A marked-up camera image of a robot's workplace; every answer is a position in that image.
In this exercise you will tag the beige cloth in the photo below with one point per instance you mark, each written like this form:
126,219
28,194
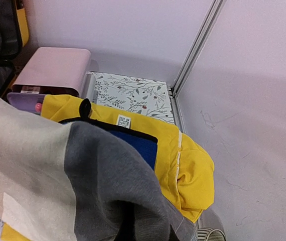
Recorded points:
36,196

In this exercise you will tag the blue fabric pouch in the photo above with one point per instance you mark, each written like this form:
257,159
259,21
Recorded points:
145,144

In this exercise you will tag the yellow Pikachu suitcase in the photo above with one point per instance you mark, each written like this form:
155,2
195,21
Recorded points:
14,35

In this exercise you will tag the yellow cloth item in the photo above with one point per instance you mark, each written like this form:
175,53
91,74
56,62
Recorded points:
183,168

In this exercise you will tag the pink purple drawer box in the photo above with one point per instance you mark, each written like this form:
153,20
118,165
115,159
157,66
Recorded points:
50,71

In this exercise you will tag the grey fabric pouch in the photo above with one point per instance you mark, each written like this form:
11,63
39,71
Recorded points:
118,196

